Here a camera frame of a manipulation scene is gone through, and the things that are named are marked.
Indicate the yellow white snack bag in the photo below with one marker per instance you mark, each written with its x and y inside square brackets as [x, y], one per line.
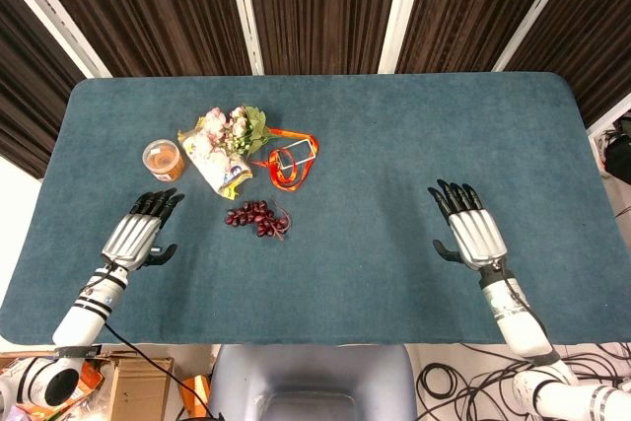
[214, 160]

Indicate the brown cardboard box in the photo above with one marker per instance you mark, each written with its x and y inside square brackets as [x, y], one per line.
[140, 386]

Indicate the pink artificial flower bouquet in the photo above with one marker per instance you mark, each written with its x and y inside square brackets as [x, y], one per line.
[236, 129]

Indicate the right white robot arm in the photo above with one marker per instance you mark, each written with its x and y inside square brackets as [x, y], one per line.
[530, 337]

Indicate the dark red grape bunch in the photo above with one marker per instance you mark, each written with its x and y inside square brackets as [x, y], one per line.
[256, 218]

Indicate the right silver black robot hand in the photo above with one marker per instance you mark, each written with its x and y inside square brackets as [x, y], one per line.
[474, 236]

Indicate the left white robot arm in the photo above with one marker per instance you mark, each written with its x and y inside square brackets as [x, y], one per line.
[81, 310]

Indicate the clear plastic jar orange label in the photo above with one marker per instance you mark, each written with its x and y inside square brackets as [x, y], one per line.
[163, 160]

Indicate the teal felt table cloth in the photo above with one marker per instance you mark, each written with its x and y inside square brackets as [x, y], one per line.
[315, 209]

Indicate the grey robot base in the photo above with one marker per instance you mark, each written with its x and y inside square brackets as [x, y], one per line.
[313, 384]

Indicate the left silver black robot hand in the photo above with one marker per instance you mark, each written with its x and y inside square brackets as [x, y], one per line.
[129, 238]

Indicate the orange plastic packaging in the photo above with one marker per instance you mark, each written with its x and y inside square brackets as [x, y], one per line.
[194, 391]

